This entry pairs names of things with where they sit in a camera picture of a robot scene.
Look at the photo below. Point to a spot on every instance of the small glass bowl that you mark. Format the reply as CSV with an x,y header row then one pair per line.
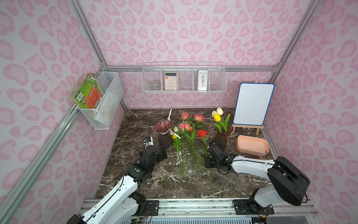
x,y
156,86

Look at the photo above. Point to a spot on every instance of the white mesh side basket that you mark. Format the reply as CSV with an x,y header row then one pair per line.
x,y
102,117

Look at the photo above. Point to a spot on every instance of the small whiteboard on easel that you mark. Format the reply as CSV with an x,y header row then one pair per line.
x,y
252,105

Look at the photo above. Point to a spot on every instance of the white wire wall shelf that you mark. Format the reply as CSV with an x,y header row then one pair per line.
x,y
187,75

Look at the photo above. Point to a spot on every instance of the white tag on vase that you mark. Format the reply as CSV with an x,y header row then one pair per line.
x,y
170,130

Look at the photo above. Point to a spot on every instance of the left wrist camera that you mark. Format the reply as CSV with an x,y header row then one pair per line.
x,y
148,141

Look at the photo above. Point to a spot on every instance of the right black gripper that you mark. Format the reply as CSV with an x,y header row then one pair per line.
x,y
211,156

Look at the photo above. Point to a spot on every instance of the pink calculator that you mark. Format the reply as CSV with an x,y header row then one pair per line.
x,y
171,81

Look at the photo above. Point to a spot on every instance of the red rose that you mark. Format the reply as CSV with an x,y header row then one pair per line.
x,y
203,136

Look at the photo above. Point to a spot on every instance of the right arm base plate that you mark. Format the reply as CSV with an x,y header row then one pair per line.
x,y
245,207

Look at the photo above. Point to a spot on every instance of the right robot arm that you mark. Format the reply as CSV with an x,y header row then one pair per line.
x,y
288,183

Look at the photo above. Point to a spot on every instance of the pink rose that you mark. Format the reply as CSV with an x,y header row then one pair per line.
x,y
185,126
199,118
185,116

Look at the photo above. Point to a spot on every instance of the dark red vase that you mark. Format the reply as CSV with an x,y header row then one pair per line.
x,y
164,136
220,139

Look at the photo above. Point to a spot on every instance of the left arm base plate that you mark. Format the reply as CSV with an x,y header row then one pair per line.
x,y
150,207

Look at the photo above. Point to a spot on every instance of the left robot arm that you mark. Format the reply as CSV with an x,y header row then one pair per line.
x,y
123,200

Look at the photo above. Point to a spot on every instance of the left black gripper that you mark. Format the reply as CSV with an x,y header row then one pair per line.
x,y
161,152

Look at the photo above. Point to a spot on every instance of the green and red book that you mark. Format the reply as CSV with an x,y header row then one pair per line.
x,y
89,93

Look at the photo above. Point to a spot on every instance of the pink plastic tray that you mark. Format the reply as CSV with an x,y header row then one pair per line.
x,y
252,145

